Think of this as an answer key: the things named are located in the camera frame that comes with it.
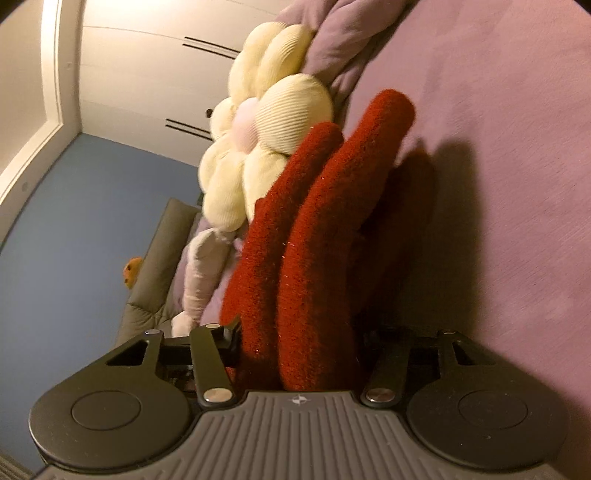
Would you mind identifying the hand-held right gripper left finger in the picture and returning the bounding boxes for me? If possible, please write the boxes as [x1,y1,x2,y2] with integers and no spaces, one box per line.
[106,316,243,409]

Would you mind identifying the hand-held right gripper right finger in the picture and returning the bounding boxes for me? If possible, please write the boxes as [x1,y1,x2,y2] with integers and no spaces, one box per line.
[359,327,486,409]

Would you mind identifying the red knit sweater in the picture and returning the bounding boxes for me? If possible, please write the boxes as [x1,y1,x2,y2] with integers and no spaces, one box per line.
[219,89,437,391]

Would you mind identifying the pale pink plush toy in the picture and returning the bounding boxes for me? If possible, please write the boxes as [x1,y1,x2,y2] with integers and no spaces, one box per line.
[171,227,237,339]

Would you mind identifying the grey padded headboard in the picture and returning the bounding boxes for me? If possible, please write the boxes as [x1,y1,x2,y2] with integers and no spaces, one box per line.
[115,198,205,344]

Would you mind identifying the orange plush toy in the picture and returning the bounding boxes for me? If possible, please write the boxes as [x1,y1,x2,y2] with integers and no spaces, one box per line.
[122,257,144,291]

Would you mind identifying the cream flower-shaped pillow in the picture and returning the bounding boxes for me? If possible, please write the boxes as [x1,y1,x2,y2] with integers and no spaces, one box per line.
[198,23,334,232]

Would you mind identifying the purple bed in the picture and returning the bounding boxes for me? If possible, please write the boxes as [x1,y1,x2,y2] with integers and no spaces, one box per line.
[166,0,591,467]

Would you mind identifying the white wardrobe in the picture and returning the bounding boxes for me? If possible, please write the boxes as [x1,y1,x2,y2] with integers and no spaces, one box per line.
[79,0,296,168]

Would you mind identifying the purple crumpled duvet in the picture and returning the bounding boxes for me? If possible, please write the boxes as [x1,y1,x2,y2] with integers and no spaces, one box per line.
[276,0,419,100]

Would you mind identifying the black wardrobe door handle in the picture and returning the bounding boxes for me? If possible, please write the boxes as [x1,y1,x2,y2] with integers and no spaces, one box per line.
[184,37,242,54]
[166,119,214,134]
[164,124,212,140]
[182,43,238,60]

